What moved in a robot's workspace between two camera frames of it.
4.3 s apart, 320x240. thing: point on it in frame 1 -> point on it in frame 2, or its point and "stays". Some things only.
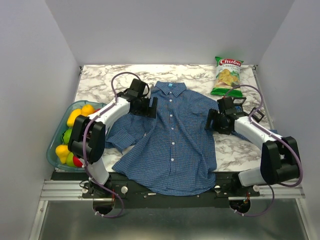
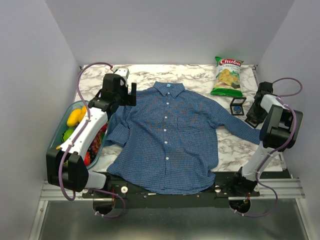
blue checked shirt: [174, 153] stays
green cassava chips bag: [227, 76] stays
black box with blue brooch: [238, 102] stays
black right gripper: [224, 130] -> [251, 114]
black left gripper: [150, 111] -> [129, 99]
